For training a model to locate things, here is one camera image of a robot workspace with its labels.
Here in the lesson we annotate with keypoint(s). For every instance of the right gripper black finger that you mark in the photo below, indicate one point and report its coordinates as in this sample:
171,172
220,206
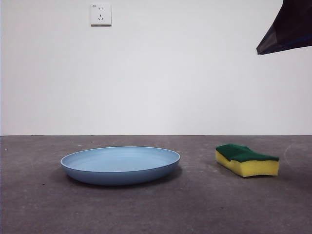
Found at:
290,22
292,46

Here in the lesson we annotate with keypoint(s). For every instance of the yellow sponge with green pad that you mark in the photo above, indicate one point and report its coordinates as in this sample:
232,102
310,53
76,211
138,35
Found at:
253,168

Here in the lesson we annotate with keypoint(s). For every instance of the blue round plate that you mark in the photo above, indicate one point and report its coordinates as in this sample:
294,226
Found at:
119,165

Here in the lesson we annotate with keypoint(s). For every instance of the white wall socket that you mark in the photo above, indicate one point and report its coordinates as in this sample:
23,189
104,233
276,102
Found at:
101,15

